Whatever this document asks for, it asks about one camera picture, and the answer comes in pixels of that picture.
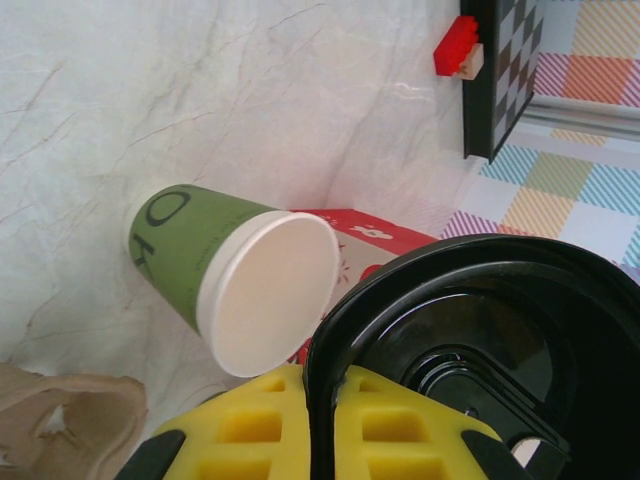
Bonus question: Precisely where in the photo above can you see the small wooden block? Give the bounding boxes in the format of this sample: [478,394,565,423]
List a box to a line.
[462,42,485,81]

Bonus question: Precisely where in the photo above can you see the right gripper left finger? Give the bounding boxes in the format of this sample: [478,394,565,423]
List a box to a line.
[114,364,314,480]

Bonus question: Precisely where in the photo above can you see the red white paper bag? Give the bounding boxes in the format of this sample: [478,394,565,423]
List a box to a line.
[289,207,439,366]

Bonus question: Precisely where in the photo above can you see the red toy block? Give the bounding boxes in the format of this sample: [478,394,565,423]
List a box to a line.
[433,14,480,77]

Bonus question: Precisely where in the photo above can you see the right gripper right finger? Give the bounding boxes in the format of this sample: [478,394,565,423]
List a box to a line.
[332,364,534,480]

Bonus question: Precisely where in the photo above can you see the black grey chess board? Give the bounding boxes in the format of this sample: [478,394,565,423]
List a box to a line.
[459,0,549,164]

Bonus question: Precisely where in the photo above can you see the aluminium frame post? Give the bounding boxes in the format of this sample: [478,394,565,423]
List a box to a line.
[519,93,640,137]

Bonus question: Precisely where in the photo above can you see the brown cardboard cup carrier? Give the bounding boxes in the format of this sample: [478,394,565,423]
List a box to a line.
[0,362,149,480]

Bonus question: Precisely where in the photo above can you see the dark green coffee cup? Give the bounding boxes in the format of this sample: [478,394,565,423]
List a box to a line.
[302,232,640,480]

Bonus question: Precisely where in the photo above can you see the green paper coffee cup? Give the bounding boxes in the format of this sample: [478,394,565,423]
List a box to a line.
[123,182,342,379]

